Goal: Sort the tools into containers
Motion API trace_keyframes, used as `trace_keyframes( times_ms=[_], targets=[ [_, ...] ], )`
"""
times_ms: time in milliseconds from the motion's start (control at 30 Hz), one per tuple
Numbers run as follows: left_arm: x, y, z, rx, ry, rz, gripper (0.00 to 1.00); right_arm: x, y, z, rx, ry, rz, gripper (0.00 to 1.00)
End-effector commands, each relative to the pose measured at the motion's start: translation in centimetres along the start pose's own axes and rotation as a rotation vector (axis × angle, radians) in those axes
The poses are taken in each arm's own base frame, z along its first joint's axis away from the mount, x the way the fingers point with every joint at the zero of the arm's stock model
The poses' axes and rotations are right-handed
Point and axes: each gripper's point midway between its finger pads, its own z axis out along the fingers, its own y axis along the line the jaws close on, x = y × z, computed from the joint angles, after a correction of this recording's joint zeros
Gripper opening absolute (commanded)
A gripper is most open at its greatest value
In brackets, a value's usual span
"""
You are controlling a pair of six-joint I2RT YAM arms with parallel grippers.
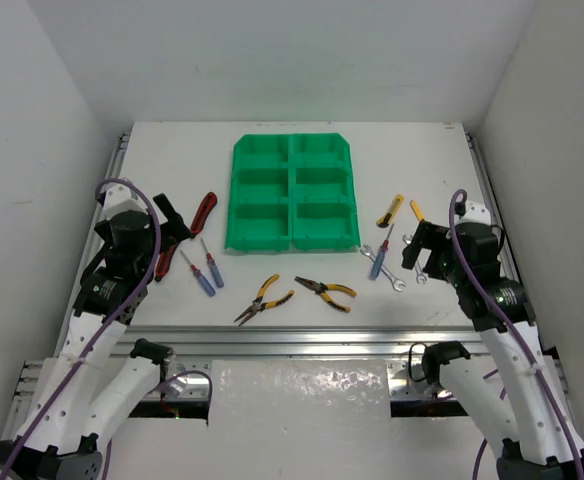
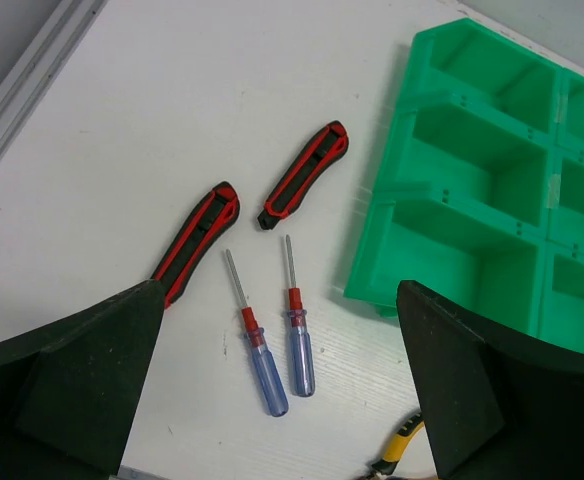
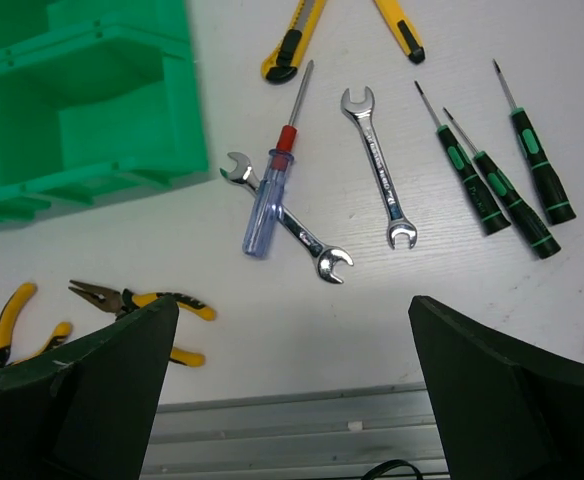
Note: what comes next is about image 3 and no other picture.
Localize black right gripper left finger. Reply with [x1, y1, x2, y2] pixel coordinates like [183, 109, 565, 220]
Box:
[0, 296, 179, 479]

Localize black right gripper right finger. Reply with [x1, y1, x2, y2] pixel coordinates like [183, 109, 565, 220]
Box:
[408, 296, 584, 479]

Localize yellow needle-nose pliers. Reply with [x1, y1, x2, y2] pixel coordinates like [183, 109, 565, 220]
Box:
[67, 279, 218, 368]

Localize green black precision screwdriver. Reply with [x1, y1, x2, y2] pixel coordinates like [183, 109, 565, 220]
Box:
[414, 80, 511, 236]

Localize chrome open-end wrench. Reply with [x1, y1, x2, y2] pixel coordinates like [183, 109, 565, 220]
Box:
[219, 152, 354, 285]
[340, 86, 418, 249]

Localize red blue clear screwdriver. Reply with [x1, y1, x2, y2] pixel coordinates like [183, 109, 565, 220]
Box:
[242, 60, 315, 259]

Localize yellow utility knife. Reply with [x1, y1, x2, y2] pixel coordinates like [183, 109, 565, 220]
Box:
[261, 0, 327, 85]
[374, 0, 426, 65]

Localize green compartment tray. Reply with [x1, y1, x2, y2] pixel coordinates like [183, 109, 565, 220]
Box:
[0, 1, 209, 225]

